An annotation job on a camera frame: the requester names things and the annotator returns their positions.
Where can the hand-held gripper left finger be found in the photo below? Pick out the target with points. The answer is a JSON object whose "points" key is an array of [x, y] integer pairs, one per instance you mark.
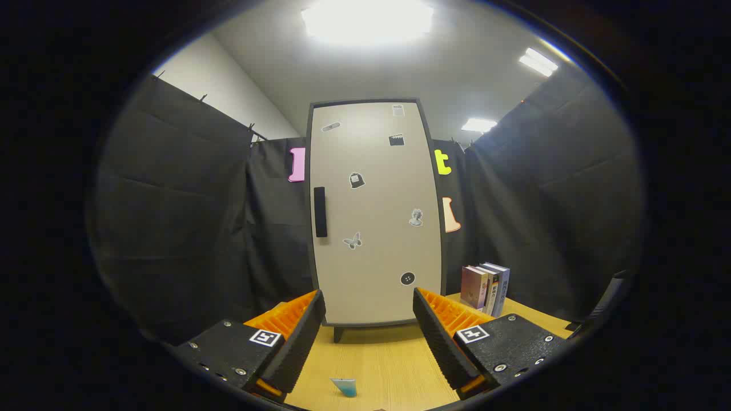
{"points": [[300, 337]]}

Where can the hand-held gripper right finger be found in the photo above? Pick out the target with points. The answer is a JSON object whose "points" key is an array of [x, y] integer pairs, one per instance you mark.
{"points": [[440, 337]]}

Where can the white and blue tube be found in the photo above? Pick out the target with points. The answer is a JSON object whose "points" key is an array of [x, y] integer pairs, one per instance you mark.
{"points": [[345, 387]]}

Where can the dark grey cabinet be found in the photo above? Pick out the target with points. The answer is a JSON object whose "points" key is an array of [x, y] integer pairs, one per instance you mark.
{"points": [[338, 334]]}

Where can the pink book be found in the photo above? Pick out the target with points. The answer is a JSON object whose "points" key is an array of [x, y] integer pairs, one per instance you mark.
{"points": [[473, 288]]}

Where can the white spine book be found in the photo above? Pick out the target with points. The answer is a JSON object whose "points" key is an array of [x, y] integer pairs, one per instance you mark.
{"points": [[491, 294]]}

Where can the blue and white book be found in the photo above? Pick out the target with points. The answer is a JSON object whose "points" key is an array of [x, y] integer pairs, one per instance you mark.
{"points": [[502, 288]]}

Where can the black backdrop cloth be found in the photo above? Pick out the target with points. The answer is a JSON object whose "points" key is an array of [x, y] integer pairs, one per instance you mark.
{"points": [[183, 217]]}

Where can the black curved object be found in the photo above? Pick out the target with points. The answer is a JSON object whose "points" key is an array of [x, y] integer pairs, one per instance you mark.
{"points": [[605, 302]]}

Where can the small ceiling light panel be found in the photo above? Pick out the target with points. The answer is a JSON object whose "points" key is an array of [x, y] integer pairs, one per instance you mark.
{"points": [[478, 124]]}

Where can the double strip ceiling light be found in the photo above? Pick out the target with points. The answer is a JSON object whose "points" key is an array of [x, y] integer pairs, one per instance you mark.
{"points": [[538, 61]]}

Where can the large ceiling light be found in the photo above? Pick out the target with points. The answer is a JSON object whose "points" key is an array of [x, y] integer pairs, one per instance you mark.
{"points": [[365, 20]]}

